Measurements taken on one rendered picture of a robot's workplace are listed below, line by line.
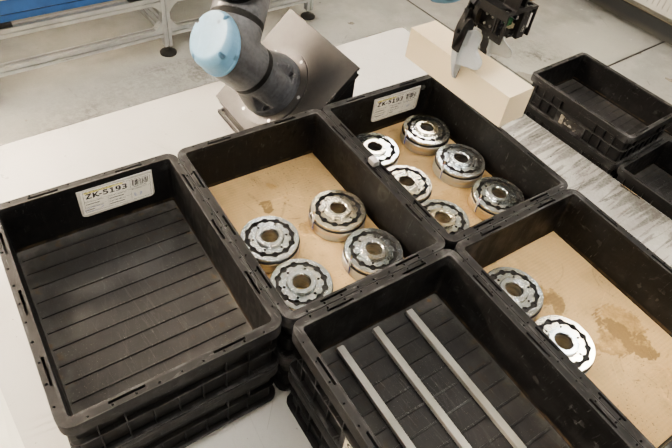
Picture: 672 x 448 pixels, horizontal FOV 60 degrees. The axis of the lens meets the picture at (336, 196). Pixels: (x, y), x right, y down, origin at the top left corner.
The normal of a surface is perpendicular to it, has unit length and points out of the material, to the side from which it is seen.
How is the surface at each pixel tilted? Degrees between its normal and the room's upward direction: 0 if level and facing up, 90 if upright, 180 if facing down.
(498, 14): 90
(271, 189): 0
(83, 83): 0
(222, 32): 49
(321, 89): 43
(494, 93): 90
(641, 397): 0
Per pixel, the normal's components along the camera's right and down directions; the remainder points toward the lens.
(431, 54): -0.80, 0.36
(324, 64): -0.47, -0.28
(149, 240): 0.11, -0.70
